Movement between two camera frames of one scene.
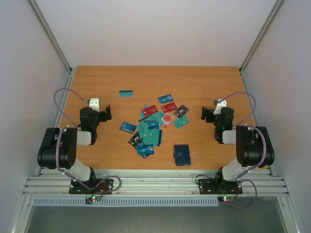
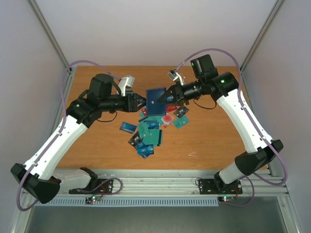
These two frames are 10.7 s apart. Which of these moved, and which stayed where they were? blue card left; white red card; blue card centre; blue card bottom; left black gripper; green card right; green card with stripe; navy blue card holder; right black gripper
Moved: navy blue card holder; right black gripper; left black gripper
Stayed: blue card centre; blue card left; white red card; green card right; green card with stripe; blue card bottom
